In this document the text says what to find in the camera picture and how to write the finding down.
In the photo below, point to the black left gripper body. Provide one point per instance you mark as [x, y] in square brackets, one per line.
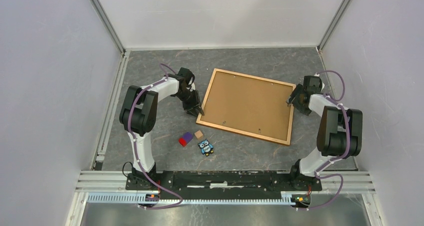
[189, 98]

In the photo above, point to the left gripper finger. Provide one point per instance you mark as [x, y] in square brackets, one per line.
[193, 111]
[198, 107]

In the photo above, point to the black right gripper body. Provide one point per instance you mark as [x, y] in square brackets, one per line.
[300, 106]

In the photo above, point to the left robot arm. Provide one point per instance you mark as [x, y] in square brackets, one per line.
[138, 115]

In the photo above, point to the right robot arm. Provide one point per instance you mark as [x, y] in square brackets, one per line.
[339, 134]

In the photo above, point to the small tan wooden cube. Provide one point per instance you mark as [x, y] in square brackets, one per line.
[199, 135]

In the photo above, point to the red and purple block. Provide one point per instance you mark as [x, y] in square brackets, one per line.
[185, 139]

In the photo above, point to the blue owl figure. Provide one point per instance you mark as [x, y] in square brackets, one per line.
[206, 147]

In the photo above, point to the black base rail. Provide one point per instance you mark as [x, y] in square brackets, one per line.
[215, 185]

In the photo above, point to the white toothed cable tray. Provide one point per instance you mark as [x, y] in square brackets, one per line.
[153, 198]

